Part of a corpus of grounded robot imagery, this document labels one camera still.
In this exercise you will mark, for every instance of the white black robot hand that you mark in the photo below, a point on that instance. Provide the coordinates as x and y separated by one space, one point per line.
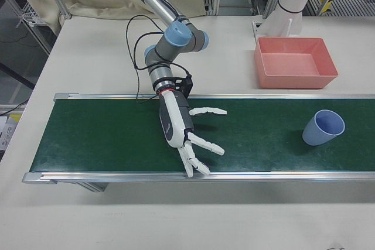
173 121

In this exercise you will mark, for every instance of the blue plastic cup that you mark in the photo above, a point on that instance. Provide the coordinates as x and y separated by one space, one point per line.
315 137

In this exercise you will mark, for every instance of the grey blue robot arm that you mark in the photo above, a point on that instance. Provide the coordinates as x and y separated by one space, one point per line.
181 36

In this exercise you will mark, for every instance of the pink plastic box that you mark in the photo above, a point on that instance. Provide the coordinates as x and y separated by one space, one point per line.
293 81

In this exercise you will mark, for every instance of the white cardboard box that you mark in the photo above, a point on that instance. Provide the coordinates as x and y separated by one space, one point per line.
8 136

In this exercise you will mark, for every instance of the green conveyor belt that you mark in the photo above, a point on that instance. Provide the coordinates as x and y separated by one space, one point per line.
117 133

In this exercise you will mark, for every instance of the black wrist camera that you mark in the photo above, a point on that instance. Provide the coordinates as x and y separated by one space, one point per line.
184 84

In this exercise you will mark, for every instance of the white column base bracket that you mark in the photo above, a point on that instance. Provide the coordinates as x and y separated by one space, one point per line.
278 26

